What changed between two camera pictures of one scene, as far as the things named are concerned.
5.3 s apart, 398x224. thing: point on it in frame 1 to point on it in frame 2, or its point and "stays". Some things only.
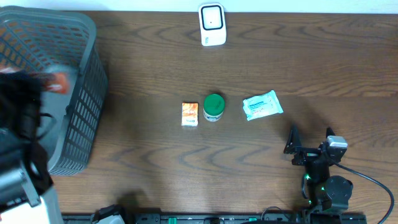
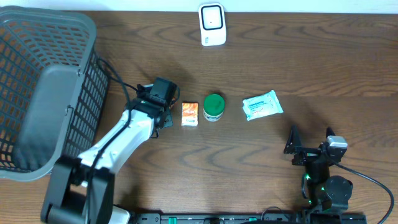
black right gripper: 296,147 stays
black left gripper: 25,76 to 170,122
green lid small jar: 213,107 stays
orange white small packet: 189,114 stays
